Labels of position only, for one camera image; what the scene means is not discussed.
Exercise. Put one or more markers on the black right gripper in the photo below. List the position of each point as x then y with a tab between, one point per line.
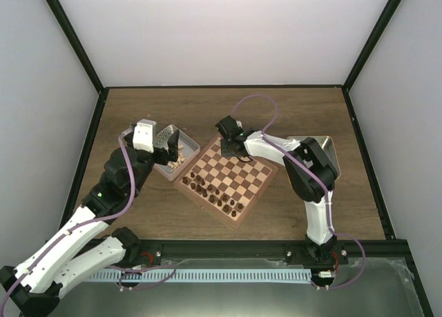
225	152

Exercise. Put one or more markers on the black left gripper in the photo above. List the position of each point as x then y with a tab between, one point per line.
173	151

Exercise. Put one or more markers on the black aluminium frame rail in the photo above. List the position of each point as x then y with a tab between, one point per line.
293	252

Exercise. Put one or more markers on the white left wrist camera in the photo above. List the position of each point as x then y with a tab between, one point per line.
143	135

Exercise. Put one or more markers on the wooden chess board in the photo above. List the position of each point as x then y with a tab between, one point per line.
226	178

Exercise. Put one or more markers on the pink metal tin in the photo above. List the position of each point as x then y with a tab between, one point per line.
191	149

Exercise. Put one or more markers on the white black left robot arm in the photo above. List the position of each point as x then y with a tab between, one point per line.
37	285

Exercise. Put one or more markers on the light blue slotted cable duct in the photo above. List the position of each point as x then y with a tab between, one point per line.
291	276

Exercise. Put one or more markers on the yellow bear tin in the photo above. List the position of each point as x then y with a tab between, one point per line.
327	145

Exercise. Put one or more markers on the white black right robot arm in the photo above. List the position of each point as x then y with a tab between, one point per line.
310	171

